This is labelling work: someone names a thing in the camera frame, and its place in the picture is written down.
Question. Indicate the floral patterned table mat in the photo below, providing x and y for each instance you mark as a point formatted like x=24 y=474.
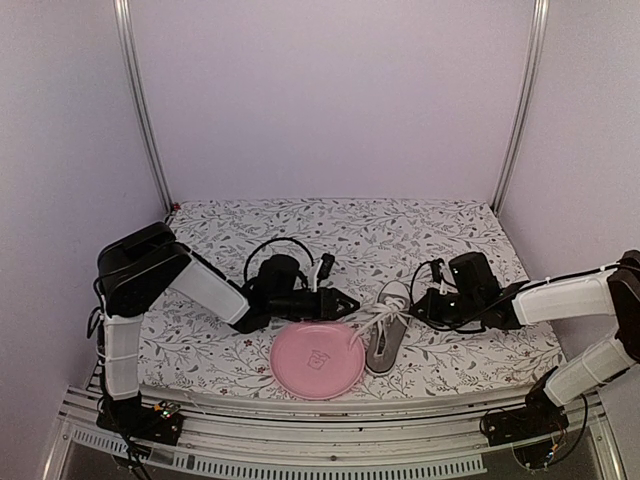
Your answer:
x=374 y=241

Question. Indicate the front aluminium rail frame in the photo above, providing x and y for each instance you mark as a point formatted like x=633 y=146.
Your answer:
x=424 y=438

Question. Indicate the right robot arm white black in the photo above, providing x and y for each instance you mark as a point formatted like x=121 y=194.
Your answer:
x=610 y=291

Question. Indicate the pink round plate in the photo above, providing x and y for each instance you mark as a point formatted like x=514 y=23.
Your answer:
x=317 y=361

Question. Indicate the grey canvas sneaker white laces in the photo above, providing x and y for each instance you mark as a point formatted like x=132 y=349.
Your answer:
x=386 y=320

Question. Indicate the right aluminium frame post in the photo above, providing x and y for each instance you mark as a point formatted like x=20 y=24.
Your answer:
x=533 y=57

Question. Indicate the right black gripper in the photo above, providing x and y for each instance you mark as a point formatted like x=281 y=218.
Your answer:
x=431 y=311

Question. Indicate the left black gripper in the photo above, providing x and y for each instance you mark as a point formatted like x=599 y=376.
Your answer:
x=334 y=299

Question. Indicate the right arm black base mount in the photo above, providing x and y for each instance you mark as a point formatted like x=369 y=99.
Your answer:
x=525 y=430

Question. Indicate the left aluminium frame post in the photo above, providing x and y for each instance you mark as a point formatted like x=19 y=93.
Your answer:
x=124 y=25

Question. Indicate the aluminium frame post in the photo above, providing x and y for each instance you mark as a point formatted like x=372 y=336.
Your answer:
x=533 y=57
x=124 y=25

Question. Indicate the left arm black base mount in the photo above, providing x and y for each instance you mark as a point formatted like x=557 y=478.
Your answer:
x=132 y=420

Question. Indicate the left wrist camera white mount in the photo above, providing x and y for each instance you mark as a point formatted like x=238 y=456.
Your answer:
x=320 y=271

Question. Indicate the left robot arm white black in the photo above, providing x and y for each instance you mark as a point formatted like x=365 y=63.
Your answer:
x=137 y=272

